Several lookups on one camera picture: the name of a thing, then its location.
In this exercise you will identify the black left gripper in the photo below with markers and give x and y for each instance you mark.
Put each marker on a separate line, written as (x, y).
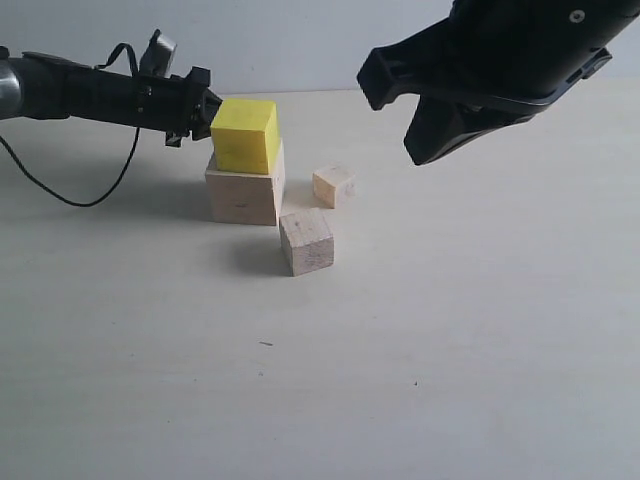
(180, 107)

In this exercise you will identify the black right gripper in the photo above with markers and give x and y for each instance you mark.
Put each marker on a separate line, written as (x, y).
(523, 50)

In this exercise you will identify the yellow wooden cube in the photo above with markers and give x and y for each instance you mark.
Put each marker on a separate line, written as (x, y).
(246, 136)

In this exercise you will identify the large plain wooden cube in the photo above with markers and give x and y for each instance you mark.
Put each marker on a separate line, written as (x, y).
(243, 198)

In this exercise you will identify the small plain wooden cube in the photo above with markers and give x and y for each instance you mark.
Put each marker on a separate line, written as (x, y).
(333, 185)

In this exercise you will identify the medium plain wooden cube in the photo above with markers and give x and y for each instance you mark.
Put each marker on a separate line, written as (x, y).
(307, 241)

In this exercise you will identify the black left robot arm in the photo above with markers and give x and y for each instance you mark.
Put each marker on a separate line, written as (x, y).
(44, 87)

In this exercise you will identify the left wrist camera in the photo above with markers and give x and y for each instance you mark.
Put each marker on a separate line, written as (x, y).
(158, 57)

